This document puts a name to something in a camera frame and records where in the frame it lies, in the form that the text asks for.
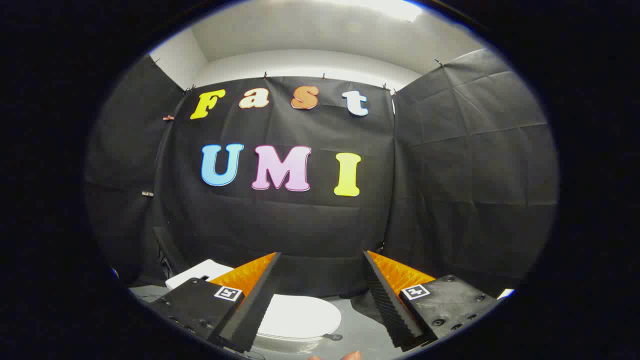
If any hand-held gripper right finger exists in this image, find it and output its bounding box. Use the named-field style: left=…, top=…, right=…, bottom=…
left=363, top=250, right=502, bottom=352

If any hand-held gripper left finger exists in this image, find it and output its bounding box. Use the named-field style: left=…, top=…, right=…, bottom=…
left=150, top=252, right=282, bottom=354

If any white toilet lid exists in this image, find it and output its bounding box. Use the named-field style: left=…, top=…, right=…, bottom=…
left=256, top=294, right=343, bottom=342

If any white toilet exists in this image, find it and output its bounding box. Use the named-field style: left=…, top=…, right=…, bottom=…
left=165, top=259, right=347, bottom=349

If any black backdrop cloth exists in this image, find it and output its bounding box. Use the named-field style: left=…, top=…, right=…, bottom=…
left=84, top=47, right=560, bottom=301

